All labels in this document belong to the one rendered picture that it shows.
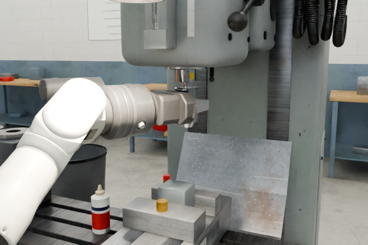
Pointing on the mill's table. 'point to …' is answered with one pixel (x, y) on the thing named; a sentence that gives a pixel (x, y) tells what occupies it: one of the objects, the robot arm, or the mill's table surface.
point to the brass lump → (161, 205)
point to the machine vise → (139, 237)
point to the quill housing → (193, 23)
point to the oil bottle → (100, 211)
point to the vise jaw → (165, 219)
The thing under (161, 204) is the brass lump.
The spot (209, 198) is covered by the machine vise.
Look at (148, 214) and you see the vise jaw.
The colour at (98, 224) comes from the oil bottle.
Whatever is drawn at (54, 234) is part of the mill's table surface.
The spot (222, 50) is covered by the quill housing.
